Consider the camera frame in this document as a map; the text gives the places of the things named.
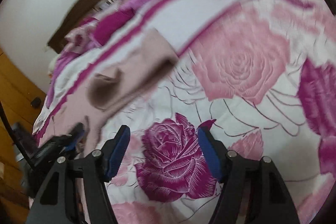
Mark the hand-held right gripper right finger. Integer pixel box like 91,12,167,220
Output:
197,126,301,224

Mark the wooden wardrobe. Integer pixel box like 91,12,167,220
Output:
0,48,48,214

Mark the purple fleece blanket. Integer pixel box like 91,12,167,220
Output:
56,0,189,56

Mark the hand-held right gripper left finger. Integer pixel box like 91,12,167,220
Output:
26,125,131,224

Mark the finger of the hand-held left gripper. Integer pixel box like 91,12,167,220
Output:
63,122,86,153

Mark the black cable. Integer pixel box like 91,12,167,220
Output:
0,102,36,168

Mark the bed with floral purple sheet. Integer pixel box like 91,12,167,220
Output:
31,0,336,224

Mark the pink knitted sweater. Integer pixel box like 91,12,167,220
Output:
52,29,180,161

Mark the white plush goose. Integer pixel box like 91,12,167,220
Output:
47,55,62,77

